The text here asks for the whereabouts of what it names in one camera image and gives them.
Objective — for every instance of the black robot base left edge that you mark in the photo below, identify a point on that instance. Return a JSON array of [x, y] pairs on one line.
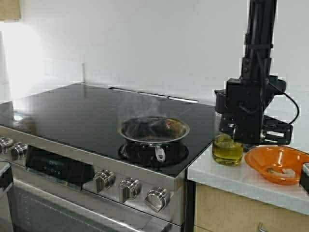
[[6, 175]]

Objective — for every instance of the metal cabinet drawer handle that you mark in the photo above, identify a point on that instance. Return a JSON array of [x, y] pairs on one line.
[[260, 227]]

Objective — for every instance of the far left stove knob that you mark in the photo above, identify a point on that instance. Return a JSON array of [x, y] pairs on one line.
[[5, 143]]

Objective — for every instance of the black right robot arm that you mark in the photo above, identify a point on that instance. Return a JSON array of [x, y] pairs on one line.
[[258, 42]]

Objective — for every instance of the black robot base right edge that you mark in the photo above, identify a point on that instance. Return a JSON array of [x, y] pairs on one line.
[[304, 178]]

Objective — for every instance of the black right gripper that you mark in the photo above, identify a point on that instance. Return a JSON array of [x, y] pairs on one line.
[[242, 108]]

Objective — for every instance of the stove black display panel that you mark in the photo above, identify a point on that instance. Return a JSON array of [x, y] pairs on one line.
[[57, 168]]

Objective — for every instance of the far right stove knob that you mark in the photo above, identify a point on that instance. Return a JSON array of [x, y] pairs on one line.
[[157, 199]]

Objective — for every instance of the wood upper cabinet corner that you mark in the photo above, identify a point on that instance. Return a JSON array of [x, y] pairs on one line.
[[10, 10]]

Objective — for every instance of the stainless steel electric stove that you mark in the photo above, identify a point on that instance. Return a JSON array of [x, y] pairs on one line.
[[81, 122]]

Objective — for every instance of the middle stove knob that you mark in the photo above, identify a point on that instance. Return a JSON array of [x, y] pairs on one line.
[[103, 180]]

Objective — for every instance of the steel frying pan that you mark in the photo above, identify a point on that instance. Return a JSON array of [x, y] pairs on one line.
[[155, 132]]

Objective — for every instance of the glass oil dispenser black lid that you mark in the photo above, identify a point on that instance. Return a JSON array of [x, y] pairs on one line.
[[226, 151]]

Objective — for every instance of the raw white shrimp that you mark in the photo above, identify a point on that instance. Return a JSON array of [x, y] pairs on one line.
[[284, 173]]

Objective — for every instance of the orange plastic bowl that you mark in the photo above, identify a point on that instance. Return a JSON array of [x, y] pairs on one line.
[[277, 157]]

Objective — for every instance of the stove knob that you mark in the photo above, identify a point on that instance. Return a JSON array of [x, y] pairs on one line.
[[103, 180], [157, 199], [18, 151], [129, 189], [5, 143]]

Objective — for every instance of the light wood base cabinet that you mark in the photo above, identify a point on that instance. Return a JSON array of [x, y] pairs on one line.
[[220, 211]]

